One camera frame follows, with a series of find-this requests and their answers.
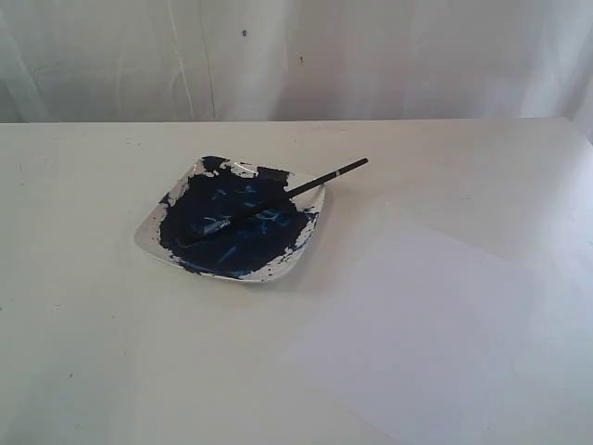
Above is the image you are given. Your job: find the black paintbrush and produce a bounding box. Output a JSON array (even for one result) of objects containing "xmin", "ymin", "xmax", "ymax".
[{"xmin": 179, "ymin": 158, "xmax": 369, "ymax": 246}]

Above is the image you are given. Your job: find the white paper sheet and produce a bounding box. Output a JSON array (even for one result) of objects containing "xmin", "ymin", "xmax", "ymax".
[{"xmin": 282, "ymin": 197, "xmax": 592, "ymax": 444}]

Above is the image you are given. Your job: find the white plate with blue paint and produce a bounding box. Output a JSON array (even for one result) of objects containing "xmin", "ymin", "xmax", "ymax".
[{"xmin": 133, "ymin": 156, "xmax": 325, "ymax": 283}]

